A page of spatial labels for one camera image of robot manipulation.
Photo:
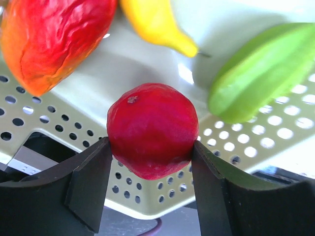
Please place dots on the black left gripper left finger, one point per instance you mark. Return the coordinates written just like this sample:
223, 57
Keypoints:
59, 186

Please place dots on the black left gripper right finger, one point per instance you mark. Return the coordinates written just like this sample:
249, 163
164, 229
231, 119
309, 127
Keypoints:
231, 202

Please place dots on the red pomegranate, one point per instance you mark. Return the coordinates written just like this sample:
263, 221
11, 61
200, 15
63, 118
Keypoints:
152, 129

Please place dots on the green perforated plastic basket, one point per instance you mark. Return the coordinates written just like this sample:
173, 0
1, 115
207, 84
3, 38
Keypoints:
39, 132

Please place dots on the green starfruit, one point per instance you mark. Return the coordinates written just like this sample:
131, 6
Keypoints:
266, 67

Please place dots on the red orange mango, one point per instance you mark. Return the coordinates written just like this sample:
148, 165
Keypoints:
44, 41

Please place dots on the yellow banana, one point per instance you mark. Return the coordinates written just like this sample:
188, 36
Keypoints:
154, 22

